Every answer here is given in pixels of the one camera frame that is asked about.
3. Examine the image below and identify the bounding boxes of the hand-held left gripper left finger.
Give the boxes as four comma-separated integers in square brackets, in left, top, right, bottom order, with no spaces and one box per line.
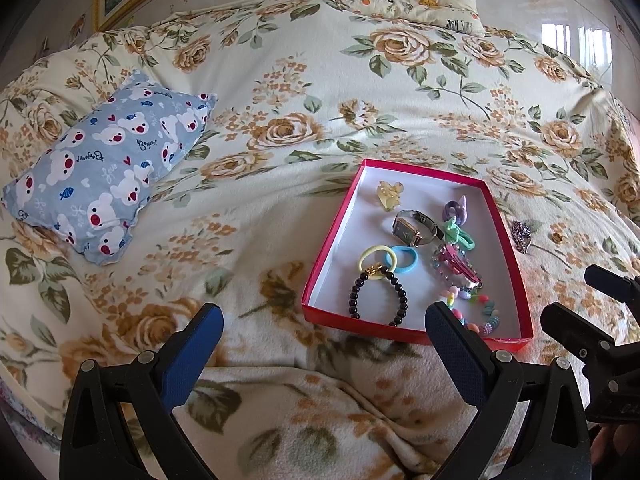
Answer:
[59,303,225,480]

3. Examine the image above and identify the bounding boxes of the silver wrist watch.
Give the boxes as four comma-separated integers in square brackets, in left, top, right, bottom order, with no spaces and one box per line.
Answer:
[391,208,445,248]

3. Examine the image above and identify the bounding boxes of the yellow heart hair clip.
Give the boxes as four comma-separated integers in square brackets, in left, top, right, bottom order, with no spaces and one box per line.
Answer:
[376,180,407,211]

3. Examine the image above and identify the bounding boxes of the yellow hair ring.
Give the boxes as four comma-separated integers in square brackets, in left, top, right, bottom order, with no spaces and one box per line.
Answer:
[357,245,398,277]

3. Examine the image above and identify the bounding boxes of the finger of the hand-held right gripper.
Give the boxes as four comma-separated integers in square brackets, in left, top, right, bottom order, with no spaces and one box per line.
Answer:
[584,263,640,311]
[540,301,619,377]

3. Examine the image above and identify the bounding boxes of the green hair tie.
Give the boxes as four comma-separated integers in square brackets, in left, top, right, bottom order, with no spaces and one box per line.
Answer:
[440,217,476,252]

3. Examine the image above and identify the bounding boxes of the floral bed sheet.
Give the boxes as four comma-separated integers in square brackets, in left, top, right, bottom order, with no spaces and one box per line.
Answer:
[0,0,640,351]

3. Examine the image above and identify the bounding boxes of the red cardboard box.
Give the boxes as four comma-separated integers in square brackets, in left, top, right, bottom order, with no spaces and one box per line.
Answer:
[301,158,534,352]

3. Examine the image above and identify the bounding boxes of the colourful bead bracelet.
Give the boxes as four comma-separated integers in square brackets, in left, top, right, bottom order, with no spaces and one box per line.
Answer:
[440,285,503,337]

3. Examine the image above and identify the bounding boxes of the black bead bracelet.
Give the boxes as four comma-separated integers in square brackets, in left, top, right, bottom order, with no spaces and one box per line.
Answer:
[348,266,409,328]

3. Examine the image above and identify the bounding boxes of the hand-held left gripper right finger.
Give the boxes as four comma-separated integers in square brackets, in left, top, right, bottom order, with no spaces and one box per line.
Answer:
[424,302,595,480]

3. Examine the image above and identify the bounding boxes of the floral fleece blanket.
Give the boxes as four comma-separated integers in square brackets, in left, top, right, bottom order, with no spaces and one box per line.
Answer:
[0,220,640,480]

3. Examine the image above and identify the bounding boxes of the blue hair ring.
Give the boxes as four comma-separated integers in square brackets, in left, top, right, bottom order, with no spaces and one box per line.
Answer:
[387,245,421,276]

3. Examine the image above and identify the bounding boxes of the pink hair clip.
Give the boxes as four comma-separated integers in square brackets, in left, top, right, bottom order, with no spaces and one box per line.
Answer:
[445,245,483,286]
[431,245,485,291]

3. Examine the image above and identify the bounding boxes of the purple hair tie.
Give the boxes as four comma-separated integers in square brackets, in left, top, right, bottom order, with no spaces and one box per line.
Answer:
[441,195,473,225]

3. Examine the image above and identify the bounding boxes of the blue bear print pillow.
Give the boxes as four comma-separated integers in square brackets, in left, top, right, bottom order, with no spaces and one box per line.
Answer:
[1,70,218,267]

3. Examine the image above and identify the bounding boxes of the leaf shaped brooch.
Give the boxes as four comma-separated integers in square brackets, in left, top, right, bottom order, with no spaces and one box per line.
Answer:
[510,220,536,254]

